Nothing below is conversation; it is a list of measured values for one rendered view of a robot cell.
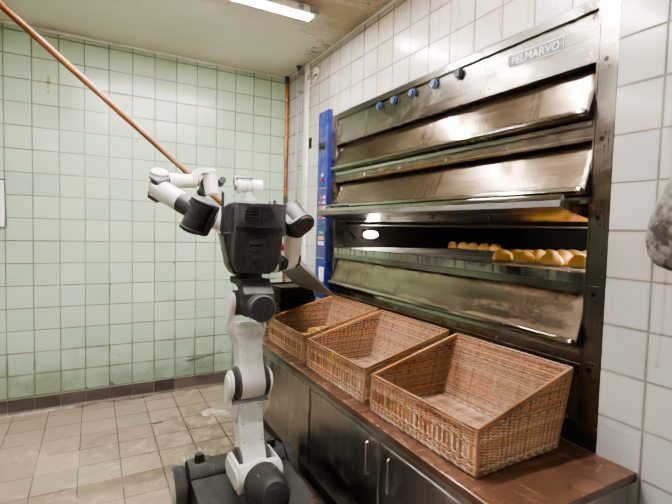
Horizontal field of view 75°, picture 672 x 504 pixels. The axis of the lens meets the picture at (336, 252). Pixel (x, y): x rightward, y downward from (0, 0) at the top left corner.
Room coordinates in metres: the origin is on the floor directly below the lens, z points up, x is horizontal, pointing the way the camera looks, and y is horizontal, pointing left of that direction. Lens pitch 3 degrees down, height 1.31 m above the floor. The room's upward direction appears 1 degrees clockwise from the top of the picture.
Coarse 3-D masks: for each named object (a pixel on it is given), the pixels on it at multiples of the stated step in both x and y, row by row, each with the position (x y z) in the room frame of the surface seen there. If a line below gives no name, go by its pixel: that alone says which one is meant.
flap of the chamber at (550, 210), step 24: (336, 216) 2.84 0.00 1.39; (360, 216) 2.61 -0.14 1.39; (384, 216) 2.42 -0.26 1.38; (408, 216) 2.25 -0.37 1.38; (456, 216) 1.97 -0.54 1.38; (480, 216) 1.86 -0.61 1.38; (504, 216) 1.76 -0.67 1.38; (528, 216) 1.67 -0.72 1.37; (552, 216) 1.58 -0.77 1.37; (576, 216) 1.51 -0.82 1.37
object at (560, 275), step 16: (368, 256) 2.69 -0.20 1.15; (384, 256) 2.54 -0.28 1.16; (400, 256) 2.41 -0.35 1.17; (416, 256) 2.29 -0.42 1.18; (432, 256) 2.26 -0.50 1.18; (496, 272) 1.83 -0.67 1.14; (512, 272) 1.76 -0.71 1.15; (528, 272) 1.69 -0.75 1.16; (544, 272) 1.63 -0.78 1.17; (560, 272) 1.58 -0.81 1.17; (576, 272) 1.53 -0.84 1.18
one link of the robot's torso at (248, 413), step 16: (224, 384) 1.89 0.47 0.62; (272, 384) 1.90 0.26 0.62; (224, 400) 1.89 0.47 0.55; (240, 400) 1.89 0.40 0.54; (256, 400) 1.91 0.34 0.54; (240, 416) 1.85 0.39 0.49; (256, 416) 1.88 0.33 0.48; (240, 432) 1.84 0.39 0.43; (256, 432) 1.87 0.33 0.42; (240, 448) 1.83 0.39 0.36; (256, 448) 1.85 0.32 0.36; (240, 464) 1.79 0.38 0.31
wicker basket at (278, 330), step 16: (320, 304) 2.97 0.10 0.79; (336, 304) 2.95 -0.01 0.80; (352, 304) 2.78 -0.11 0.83; (272, 320) 2.74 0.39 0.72; (288, 320) 2.86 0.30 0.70; (304, 320) 2.92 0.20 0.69; (320, 320) 2.98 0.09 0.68; (336, 320) 2.88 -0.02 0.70; (352, 320) 2.47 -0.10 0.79; (272, 336) 2.75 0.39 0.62; (288, 336) 2.52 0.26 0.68; (304, 336) 2.32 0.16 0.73; (288, 352) 2.51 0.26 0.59; (304, 352) 2.32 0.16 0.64
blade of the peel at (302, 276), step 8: (304, 264) 2.34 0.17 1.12; (288, 272) 2.73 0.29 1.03; (296, 272) 2.56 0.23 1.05; (304, 272) 2.42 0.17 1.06; (312, 272) 2.36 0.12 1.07; (296, 280) 2.78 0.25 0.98; (304, 280) 2.61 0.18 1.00; (312, 280) 2.46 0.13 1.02; (312, 288) 2.66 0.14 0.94; (320, 288) 2.50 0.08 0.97
